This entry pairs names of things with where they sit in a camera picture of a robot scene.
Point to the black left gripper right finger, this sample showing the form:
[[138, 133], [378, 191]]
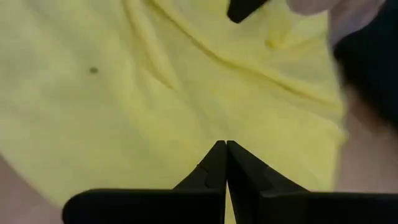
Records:
[[311, 208]]

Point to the black garment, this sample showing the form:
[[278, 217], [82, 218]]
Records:
[[373, 62]]

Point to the white garment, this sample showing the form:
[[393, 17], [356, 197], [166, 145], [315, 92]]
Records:
[[342, 18]]

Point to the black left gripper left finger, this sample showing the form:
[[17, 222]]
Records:
[[155, 208]]

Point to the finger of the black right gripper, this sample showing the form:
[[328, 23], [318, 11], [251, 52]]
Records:
[[242, 9]]

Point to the yellow-green shirt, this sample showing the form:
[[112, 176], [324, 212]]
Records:
[[124, 93]]

